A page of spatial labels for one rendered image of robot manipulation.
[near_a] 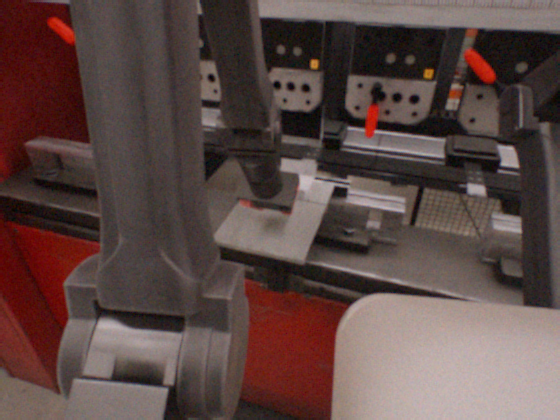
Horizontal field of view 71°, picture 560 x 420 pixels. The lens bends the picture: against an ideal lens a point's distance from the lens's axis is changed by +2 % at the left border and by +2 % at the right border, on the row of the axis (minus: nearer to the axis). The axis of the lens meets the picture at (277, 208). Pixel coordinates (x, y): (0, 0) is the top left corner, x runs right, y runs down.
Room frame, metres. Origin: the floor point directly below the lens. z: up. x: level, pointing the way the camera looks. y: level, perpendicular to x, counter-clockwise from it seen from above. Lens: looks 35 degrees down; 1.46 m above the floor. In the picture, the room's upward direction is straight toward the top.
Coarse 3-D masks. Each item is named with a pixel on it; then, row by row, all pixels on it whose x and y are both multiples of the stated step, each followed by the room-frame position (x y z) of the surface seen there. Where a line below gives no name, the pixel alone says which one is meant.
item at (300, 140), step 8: (288, 112) 0.79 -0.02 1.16; (296, 112) 0.78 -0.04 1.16; (304, 112) 0.78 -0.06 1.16; (312, 112) 0.77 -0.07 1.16; (320, 112) 0.77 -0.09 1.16; (288, 120) 0.79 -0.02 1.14; (296, 120) 0.78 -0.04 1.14; (304, 120) 0.78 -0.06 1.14; (312, 120) 0.77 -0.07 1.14; (320, 120) 0.77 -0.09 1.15; (288, 128) 0.79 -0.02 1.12; (296, 128) 0.78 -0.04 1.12; (304, 128) 0.78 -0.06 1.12; (312, 128) 0.77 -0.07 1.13; (320, 128) 0.77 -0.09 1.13; (288, 136) 0.80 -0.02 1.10; (296, 136) 0.78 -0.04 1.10; (304, 136) 0.78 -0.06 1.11; (312, 136) 0.77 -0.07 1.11; (320, 136) 0.77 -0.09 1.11; (304, 144) 0.79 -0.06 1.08; (312, 144) 0.78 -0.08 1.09; (320, 144) 0.78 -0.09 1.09
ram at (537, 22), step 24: (48, 0) 0.92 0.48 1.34; (264, 0) 0.77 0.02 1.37; (288, 0) 0.76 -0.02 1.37; (408, 24) 0.69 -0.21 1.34; (432, 24) 0.68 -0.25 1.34; (456, 24) 0.67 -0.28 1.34; (480, 24) 0.66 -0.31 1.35; (504, 24) 0.65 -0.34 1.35; (528, 24) 0.64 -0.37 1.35; (552, 24) 0.63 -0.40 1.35
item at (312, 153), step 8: (328, 120) 1.04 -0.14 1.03; (328, 128) 0.98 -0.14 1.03; (336, 128) 0.98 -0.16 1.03; (344, 128) 1.01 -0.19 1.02; (328, 136) 0.96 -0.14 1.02; (336, 136) 0.96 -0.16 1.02; (344, 136) 0.99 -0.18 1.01; (328, 144) 0.95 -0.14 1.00; (336, 144) 0.95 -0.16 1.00; (312, 152) 0.90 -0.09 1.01; (320, 152) 0.90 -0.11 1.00; (304, 160) 0.86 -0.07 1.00; (312, 160) 0.86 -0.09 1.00
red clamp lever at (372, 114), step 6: (378, 84) 0.68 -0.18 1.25; (372, 90) 0.66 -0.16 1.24; (378, 90) 0.66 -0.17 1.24; (372, 102) 0.67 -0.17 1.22; (372, 108) 0.67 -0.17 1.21; (378, 108) 0.68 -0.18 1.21; (372, 114) 0.67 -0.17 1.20; (366, 120) 0.67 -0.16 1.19; (372, 120) 0.67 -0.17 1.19; (366, 126) 0.67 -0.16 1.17; (372, 126) 0.66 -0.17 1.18; (366, 132) 0.67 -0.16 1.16; (372, 132) 0.67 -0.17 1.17
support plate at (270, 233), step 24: (312, 192) 0.72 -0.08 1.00; (240, 216) 0.63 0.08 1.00; (264, 216) 0.63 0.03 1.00; (288, 216) 0.63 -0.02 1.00; (312, 216) 0.63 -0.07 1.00; (216, 240) 0.55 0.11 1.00; (240, 240) 0.55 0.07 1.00; (264, 240) 0.55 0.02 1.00; (288, 240) 0.55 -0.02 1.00; (312, 240) 0.56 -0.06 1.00
